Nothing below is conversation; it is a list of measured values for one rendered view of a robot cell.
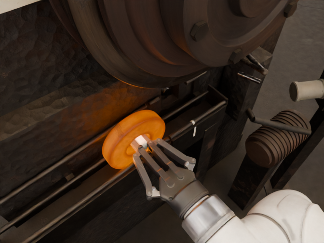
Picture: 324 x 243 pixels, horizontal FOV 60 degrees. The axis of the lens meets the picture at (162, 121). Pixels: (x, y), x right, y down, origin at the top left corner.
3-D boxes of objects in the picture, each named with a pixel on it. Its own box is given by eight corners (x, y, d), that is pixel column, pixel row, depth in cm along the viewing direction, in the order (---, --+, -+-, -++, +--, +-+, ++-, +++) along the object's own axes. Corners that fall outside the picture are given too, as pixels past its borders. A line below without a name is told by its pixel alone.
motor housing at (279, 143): (220, 196, 134) (247, 130, 92) (250, 170, 142) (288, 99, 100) (240, 217, 128) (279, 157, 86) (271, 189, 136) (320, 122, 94)
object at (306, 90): (287, 91, 89) (292, 77, 84) (316, 88, 88) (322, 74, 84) (293, 105, 85) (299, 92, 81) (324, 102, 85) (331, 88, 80)
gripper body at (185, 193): (178, 226, 55) (150, 191, 59) (209, 201, 58) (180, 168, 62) (181, 215, 49) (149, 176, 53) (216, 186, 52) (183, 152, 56)
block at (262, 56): (212, 104, 96) (225, 46, 77) (229, 93, 99) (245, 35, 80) (236, 124, 90) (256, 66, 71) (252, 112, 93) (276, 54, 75)
